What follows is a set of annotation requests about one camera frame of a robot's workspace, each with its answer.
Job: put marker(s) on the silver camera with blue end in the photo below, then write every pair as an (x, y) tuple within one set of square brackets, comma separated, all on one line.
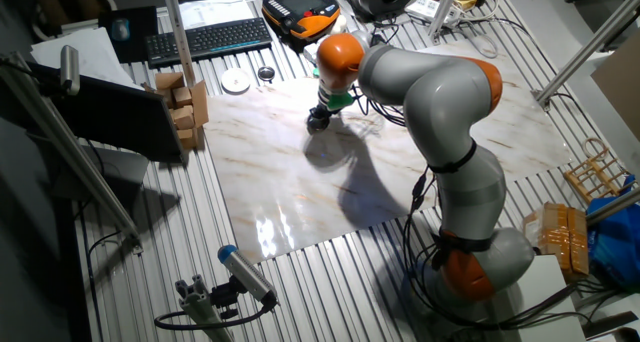
[(245, 272)]

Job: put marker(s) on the black mouse pad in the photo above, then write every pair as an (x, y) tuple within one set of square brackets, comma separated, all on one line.
[(145, 22)]

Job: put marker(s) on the green gripper mount plate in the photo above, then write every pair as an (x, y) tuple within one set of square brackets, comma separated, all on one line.
[(341, 101)]

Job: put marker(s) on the blank white paper stack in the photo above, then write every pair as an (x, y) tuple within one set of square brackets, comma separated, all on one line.
[(85, 52)]

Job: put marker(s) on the large cardboard sheet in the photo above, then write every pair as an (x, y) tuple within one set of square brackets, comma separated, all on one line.
[(622, 92)]

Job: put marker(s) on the white power strip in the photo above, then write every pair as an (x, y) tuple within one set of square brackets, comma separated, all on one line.
[(425, 7)]

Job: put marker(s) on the long aluminium frame strut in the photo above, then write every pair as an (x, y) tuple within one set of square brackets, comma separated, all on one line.
[(75, 162)]

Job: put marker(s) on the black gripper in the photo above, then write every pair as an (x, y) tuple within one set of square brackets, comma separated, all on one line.
[(321, 113)]

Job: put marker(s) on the small spare steel dish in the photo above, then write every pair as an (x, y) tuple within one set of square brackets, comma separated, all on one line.
[(266, 73)]

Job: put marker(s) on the transparent rectangular box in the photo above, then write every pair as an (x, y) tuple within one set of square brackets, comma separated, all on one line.
[(372, 127)]

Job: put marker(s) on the black flat monitor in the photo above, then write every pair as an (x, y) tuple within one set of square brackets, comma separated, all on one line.
[(110, 117)]

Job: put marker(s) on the wooden dish rack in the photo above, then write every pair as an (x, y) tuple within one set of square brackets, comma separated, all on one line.
[(580, 179)]

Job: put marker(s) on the small cardboard box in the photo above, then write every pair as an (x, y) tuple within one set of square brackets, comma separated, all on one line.
[(182, 118), (187, 138), (169, 81), (182, 97)]

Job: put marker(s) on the aluminium profile bracket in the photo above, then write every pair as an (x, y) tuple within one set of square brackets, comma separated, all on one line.
[(197, 302)]

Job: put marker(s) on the printed white paper sheet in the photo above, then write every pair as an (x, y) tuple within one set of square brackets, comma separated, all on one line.
[(215, 12)]

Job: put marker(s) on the aluminium frame post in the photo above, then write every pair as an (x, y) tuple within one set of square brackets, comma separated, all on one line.
[(176, 32), (590, 44), (615, 207), (445, 7)]

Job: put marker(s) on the small round steel plate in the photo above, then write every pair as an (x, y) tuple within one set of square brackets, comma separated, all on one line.
[(320, 131)]

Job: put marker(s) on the black filament spool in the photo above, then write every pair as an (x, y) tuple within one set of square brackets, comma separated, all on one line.
[(370, 2)]

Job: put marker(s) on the cardboard flap panel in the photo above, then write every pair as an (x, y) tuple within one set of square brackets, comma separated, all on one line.
[(200, 104)]

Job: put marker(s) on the black camera clamp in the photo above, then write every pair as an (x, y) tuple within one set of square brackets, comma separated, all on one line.
[(225, 297)]

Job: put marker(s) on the orange black teach pendant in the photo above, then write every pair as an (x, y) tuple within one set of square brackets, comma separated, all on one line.
[(300, 4)]

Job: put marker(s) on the white flowered ceramic saucer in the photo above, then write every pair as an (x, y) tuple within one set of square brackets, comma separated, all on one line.
[(235, 81)]

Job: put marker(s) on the grey computer mouse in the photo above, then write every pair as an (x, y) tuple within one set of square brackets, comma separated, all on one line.
[(120, 29)]

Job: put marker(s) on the silver depth camera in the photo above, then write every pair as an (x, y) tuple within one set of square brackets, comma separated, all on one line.
[(70, 69)]

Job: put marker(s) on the grey monitor base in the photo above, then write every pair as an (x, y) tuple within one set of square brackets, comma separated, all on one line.
[(120, 167)]

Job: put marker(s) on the black computer keyboard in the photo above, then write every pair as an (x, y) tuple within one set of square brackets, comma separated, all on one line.
[(210, 39)]

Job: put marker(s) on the brown taped parcel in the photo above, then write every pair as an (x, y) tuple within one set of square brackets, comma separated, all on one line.
[(555, 237)]

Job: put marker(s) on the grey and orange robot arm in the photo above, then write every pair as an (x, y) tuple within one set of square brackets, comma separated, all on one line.
[(440, 92)]

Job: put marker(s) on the marble pattern table mat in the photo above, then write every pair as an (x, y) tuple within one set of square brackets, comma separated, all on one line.
[(280, 182)]

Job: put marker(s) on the white box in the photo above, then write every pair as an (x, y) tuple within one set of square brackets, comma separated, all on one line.
[(545, 292)]

